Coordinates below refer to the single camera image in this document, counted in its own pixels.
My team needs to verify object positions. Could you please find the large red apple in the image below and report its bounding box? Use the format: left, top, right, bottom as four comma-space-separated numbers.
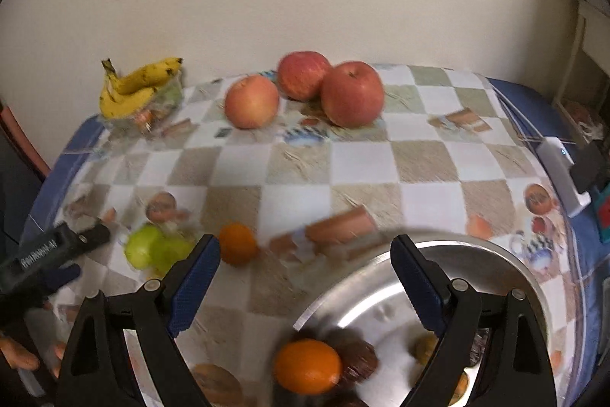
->
320, 61, 385, 128

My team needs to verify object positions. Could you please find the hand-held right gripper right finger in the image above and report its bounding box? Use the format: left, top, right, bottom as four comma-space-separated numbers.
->
390, 234, 558, 407

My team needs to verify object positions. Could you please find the round steel basin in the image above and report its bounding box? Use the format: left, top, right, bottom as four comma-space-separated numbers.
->
281, 228, 569, 407

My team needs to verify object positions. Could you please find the person's left hand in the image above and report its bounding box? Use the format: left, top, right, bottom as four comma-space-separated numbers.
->
0, 335, 67, 372

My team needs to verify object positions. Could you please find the white power strip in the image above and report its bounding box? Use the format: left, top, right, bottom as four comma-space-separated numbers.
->
536, 137, 592, 217

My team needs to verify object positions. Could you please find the pale pink apple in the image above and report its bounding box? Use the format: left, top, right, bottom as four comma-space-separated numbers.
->
224, 74, 280, 130

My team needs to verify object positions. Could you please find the black power adapter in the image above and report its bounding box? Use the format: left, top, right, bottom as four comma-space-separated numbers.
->
571, 142, 607, 194

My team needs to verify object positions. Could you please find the white plastic chair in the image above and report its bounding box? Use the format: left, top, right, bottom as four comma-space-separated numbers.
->
552, 0, 610, 142

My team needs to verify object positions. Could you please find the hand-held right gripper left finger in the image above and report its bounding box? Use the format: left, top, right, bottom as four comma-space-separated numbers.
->
56, 234, 222, 407

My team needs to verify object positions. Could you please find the clear plastic snack bag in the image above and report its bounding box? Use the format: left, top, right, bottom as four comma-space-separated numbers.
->
102, 76, 185, 137

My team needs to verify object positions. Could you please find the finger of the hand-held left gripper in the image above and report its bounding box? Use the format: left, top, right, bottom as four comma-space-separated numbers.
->
67, 219, 112, 256
40, 263, 82, 296

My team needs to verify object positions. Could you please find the yellow banana bunch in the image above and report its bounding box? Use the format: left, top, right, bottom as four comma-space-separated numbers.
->
99, 57, 184, 120

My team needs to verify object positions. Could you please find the large orange with stem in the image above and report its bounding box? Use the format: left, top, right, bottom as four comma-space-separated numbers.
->
273, 339, 344, 396

